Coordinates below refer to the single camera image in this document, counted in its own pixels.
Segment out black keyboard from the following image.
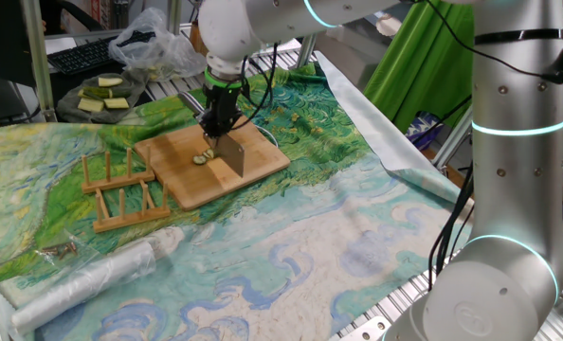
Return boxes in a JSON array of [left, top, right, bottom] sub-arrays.
[[46, 30, 157, 76]]

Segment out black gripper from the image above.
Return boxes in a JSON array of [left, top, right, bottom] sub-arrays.
[[197, 85, 244, 140]]

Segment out small bag of screws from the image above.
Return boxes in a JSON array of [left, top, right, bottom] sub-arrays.
[[34, 231, 102, 271]]

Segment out plate of cucumber slices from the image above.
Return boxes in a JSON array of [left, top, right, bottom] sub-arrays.
[[56, 69, 148, 125]]

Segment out painted landscape tablecloth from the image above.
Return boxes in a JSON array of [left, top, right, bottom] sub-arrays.
[[0, 49, 477, 341]]

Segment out green curtain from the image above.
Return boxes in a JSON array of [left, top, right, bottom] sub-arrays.
[[362, 0, 476, 135]]

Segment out aluminium frame post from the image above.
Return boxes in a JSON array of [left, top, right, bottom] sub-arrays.
[[20, 0, 58, 123], [431, 101, 474, 170]]

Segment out clear plastic bag roll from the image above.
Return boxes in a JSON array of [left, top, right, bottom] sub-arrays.
[[9, 240, 157, 335]]

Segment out wooden cutting board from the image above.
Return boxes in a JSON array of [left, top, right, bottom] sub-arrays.
[[134, 116, 291, 213]]

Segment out steel cleaver knife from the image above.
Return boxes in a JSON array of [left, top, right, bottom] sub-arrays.
[[176, 91, 246, 178]]

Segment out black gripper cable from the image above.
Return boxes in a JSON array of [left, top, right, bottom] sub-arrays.
[[228, 0, 563, 132]]

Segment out dark green cucumber piece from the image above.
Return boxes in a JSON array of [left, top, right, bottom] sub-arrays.
[[82, 86, 132, 99]]

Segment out crumpled clear plastic bag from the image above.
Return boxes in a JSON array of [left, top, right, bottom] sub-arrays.
[[108, 7, 209, 81]]

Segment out black computer monitor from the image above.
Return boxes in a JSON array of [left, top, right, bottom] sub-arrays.
[[0, 0, 36, 89]]

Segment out black cable bundle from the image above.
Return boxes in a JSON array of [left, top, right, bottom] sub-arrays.
[[427, 163, 475, 291]]

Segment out blue patterned bag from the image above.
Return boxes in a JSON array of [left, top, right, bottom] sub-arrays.
[[407, 111, 446, 151]]

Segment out wooden peg rack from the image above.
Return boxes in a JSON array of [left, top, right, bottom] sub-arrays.
[[81, 144, 172, 234]]

